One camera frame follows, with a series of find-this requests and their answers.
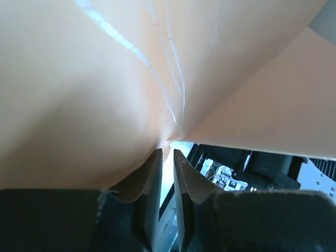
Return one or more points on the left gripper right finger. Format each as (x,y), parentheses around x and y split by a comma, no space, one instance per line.
(201,209)

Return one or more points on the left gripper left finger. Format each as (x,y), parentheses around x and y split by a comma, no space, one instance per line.
(128,215)

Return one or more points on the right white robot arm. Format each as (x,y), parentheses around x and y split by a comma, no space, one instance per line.
(238,170)

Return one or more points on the kraft wrapping paper sheet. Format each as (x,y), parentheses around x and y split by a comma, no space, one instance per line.
(90,88)

